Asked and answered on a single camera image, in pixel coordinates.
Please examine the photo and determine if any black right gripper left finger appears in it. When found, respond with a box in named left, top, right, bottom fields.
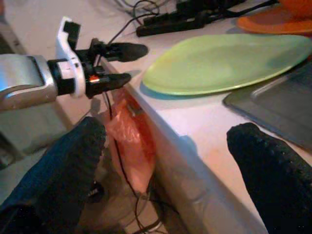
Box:
left=0, top=116, right=108, bottom=234

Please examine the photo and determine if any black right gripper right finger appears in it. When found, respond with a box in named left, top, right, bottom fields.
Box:
left=226, top=122, right=312, bottom=234

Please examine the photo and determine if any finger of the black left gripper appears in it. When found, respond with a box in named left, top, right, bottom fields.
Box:
left=106, top=72, right=132, bottom=92
left=107, top=42, right=149, bottom=63

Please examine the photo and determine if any orange plastic bag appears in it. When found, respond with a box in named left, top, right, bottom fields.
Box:
left=103, top=87, right=158, bottom=195

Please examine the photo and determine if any stainless steel sink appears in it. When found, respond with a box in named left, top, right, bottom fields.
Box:
left=222, top=62, right=312, bottom=153

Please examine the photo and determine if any green plate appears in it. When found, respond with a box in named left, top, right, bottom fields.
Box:
left=141, top=33, right=312, bottom=96

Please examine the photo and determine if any orange plate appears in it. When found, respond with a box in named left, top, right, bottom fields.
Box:
left=235, top=6, right=312, bottom=35

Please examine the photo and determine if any orange bowl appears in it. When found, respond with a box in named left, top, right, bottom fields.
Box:
left=277, top=0, right=312, bottom=17

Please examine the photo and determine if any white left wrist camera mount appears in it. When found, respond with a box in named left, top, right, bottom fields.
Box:
left=55, top=16, right=86, bottom=98

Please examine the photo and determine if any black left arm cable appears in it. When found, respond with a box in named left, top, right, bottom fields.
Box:
left=103, top=91, right=161, bottom=234

